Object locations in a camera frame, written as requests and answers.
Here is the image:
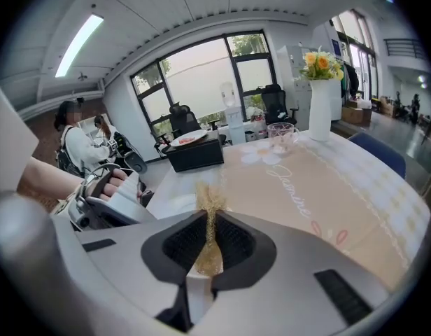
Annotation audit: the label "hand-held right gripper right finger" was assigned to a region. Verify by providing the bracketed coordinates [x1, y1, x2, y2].
[197, 211, 395, 336]

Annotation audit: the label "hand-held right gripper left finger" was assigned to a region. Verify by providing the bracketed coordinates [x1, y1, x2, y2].
[54, 210, 209, 336]

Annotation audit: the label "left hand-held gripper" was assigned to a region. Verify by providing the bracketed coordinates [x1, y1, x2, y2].
[66, 171, 157, 231]

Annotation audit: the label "white plate with red stain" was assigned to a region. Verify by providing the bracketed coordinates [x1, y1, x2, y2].
[169, 129, 209, 148]

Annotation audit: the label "person's left forearm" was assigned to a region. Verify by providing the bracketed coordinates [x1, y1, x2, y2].
[17, 155, 89, 202]

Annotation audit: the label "person's left hand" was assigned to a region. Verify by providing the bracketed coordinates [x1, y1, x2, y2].
[96, 169, 129, 202]

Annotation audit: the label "black backpack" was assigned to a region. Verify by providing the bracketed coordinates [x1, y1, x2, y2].
[112, 133, 132, 160]

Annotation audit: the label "beige checked tablecloth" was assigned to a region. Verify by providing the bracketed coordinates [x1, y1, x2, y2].
[145, 129, 431, 290]

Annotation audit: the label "black box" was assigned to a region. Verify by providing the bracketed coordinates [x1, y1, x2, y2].
[165, 131, 225, 174]

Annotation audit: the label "black office chair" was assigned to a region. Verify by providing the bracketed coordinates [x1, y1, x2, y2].
[260, 84, 299, 125]
[153, 103, 202, 153]

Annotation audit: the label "clear glass cup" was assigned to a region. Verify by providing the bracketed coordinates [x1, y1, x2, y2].
[267, 122, 300, 155]

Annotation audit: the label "blue chair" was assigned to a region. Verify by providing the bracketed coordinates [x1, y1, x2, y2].
[347, 131, 407, 180]

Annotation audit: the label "white water dispenser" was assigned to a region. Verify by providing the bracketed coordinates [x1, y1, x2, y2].
[225, 106, 246, 146]

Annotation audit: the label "white plastic bags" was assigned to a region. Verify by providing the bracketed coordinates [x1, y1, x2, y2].
[246, 105, 267, 132]

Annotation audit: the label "black-framed window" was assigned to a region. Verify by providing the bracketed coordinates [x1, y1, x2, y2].
[130, 29, 278, 162]

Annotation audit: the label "water dispenser bottle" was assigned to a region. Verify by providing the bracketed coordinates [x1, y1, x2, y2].
[219, 81, 236, 109]

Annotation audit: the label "long ceiling light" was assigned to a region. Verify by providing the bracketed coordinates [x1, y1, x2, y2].
[55, 14, 104, 78]

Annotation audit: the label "cardboard box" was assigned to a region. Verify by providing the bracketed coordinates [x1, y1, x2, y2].
[341, 106, 372, 125]

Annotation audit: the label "white vase with flowers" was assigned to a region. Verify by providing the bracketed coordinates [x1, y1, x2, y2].
[276, 45, 314, 132]

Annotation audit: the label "clothes rack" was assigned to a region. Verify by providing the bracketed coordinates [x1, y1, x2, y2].
[336, 59, 360, 99]

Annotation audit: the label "yellow flower bouquet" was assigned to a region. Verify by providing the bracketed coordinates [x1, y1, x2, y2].
[298, 45, 345, 82]

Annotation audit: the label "black balcony railing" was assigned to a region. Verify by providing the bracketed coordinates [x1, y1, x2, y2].
[383, 38, 426, 60]

